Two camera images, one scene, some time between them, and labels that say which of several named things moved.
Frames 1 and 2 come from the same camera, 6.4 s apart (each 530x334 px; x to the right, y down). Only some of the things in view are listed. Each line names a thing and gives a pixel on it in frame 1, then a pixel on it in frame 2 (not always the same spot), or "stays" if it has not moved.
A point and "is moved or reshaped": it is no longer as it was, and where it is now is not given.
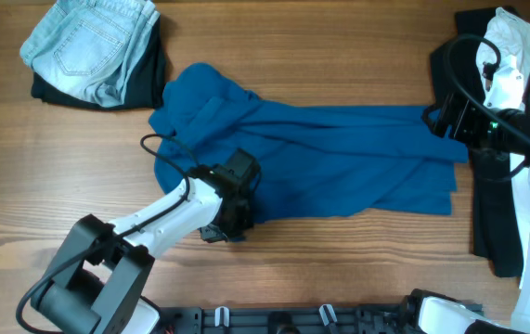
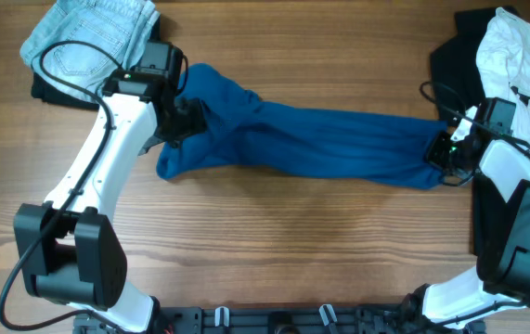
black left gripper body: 240,217 → 186,121
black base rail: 383,318 stays
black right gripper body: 475,124 → 450,156
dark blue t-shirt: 309,160 is moved or reshaped
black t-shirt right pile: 494,221 stays
